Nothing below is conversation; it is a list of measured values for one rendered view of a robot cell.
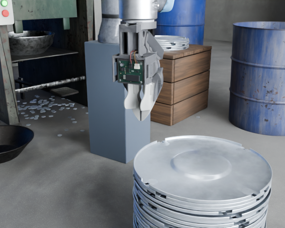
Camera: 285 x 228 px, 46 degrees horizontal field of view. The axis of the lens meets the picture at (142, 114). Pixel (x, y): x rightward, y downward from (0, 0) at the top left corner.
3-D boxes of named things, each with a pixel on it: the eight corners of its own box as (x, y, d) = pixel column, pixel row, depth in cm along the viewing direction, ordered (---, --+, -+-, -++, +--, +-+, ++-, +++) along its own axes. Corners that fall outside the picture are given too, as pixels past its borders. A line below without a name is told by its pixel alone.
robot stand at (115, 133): (150, 147, 144) (151, 40, 129) (125, 163, 130) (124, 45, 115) (116, 138, 153) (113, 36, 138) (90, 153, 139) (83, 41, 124)
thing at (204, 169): (203, 130, 92) (203, 127, 92) (301, 174, 69) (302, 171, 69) (109, 156, 77) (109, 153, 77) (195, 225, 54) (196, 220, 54)
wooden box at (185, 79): (207, 107, 194) (211, 45, 183) (170, 126, 166) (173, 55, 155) (152, 95, 218) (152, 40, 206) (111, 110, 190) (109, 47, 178)
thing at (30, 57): (78, 53, 189) (78, 51, 189) (2, 63, 161) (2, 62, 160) (40, 45, 217) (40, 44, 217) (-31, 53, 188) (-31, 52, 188)
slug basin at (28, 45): (68, 52, 188) (67, 33, 185) (8, 60, 165) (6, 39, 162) (37, 45, 211) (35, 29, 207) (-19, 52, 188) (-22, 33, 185)
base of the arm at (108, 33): (145, 40, 129) (146, 12, 125) (122, 45, 117) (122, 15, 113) (114, 37, 136) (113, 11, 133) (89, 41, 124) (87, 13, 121)
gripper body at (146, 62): (111, 85, 67) (109, 22, 63) (128, 76, 75) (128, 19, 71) (146, 88, 65) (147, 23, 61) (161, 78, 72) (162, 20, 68)
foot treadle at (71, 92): (80, 101, 169) (79, 90, 168) (62, 105, 163) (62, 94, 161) (24, 80, 209) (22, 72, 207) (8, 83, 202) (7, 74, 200)
